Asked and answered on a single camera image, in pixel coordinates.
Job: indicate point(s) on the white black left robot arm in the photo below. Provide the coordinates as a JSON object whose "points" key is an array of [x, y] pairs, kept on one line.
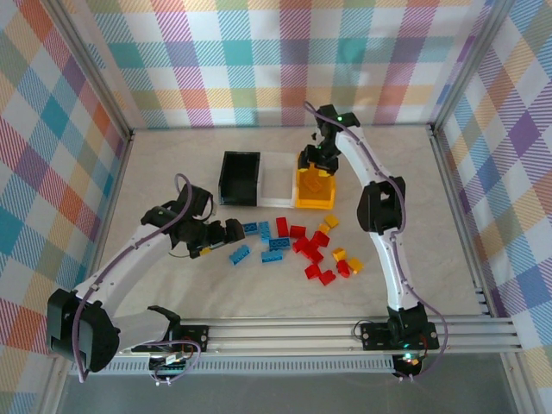
{"points": [[129, 259]]}

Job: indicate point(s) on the yellow lego brick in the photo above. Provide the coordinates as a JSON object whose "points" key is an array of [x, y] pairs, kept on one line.
{"points": [[331, 221], [339, 254], [323, 227], [356, 265], [312, 184]]}

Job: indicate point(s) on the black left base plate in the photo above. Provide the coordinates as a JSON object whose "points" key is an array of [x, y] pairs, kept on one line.
{"points": [[196, 336]]}

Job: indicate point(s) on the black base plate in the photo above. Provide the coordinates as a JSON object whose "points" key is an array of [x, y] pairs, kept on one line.
{"points": [[373, 336], [196, 336]]}

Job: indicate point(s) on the aluminium side rail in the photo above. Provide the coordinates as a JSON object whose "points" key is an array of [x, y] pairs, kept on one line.
{"points": [[466, 215], [121, 172]]}

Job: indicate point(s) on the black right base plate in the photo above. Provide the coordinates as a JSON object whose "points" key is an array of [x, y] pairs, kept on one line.
{"points": [[373, 336]]}

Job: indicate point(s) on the aluminium frame post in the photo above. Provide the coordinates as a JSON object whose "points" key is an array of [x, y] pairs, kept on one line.
{"points": [[468, 64], [95, 73]]}

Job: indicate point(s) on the black plastic container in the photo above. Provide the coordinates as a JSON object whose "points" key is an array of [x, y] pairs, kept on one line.
{"points": [[239, 177]]}

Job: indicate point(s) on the yellow plastic container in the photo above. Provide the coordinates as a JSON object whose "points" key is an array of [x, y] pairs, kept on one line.
{"points": [[315, 199]]}

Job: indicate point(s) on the white clear plastic container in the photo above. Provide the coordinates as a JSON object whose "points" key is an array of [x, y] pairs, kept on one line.
{"points": [[276, 179]]}

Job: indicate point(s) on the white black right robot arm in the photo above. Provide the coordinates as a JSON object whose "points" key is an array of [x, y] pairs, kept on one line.
{"points": [[397, 276]]}

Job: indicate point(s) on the red lego brick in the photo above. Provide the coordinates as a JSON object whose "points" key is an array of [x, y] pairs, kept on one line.
{"points": [[321, 238], [297, 231], [344, 268], [315, 255], [302, 246], [311, 271], [328, 277], [282, 226]]}

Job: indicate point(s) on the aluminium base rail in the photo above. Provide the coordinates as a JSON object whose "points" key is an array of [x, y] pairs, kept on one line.
{"points": [[280, 334]]}

